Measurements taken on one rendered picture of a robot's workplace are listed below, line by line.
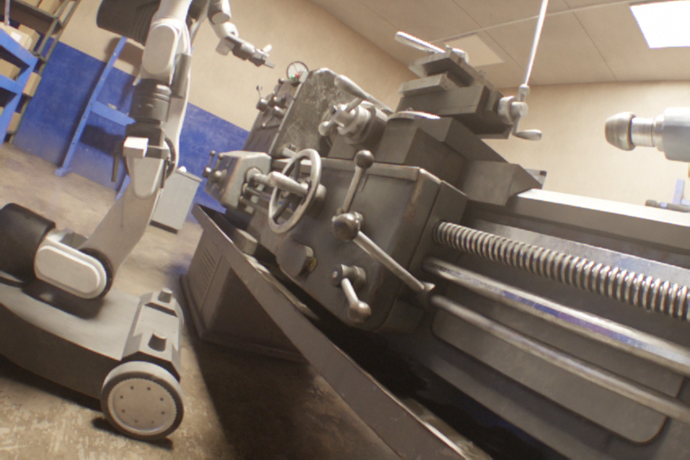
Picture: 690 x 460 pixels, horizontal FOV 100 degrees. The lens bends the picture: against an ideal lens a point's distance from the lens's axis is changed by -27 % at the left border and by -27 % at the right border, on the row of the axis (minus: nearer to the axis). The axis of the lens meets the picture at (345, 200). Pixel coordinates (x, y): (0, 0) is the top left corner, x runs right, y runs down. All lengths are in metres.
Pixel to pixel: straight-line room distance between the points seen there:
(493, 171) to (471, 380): 0.37
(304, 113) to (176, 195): 2.09
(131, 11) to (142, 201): 0.50
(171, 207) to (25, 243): 2.67
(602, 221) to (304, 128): 1.46
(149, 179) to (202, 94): 4.11
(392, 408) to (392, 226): 0.30
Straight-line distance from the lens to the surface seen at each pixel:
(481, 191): 0.74
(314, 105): 1.86
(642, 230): 0.60
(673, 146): 0.89
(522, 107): 0.81
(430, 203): 0.69
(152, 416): 1.00
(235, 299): 1.68
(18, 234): 1.14
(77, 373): 1.03
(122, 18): 1.13
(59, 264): 1.08
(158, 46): 0.85
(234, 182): 1.77
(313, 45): 5.62
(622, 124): 0.93
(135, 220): 1.04
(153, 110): 0.84
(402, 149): 0.72
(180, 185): 3.67
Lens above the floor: 0.65
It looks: 4 degrees up
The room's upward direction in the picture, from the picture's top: 23 degrees clockwise
